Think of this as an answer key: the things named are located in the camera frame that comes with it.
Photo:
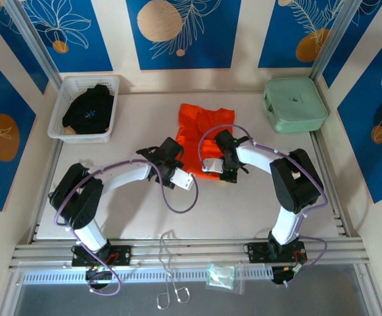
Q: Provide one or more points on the beige item under black shirt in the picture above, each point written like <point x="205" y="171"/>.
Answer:
<point x="69" y="131"/>

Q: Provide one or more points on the small beige cloth piece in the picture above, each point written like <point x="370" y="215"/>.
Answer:
<point x="296" y="174"/>

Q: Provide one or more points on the mint green zip case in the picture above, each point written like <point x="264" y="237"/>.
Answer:
<point x="296" y="108"/>

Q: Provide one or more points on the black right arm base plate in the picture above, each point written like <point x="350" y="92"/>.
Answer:
<point x="258" y="253"/>

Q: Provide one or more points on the blue floral wall panel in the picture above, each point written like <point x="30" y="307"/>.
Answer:
<point x="88" y="49"/>
<point x="210" y="49"/>
<point x="358" y="131"/>
<point x="0" y="98"/>
<point x="282" y="39"/>

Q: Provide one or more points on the aluminium frame post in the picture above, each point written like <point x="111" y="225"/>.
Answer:
<point x="36" y="46"/>
<point x="328" y="46"/>

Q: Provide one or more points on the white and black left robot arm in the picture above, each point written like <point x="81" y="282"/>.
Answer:
<point x="125" y="174"/>

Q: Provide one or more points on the aluminium frame rail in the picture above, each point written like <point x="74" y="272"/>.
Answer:
<point x="194" y="251"/>

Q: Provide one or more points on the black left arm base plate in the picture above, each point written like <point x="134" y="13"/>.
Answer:
<point x="121" y="255"/>

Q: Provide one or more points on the orange t-shirt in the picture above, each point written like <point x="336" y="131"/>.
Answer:
<point x="194" y="131"/>

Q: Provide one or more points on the clear plastic bag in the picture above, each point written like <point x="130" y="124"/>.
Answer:
<point x="222" y="274"/>

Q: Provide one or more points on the white plastic basket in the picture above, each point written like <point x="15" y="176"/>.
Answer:
<point x="79" y="82"/>

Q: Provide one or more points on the black t-shirt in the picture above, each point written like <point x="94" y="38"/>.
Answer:
<point x="88" y="112"/>

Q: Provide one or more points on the aluminium side rail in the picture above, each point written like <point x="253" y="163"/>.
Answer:
<point x="53" y="158"/>
<point x="337" y="214"/>

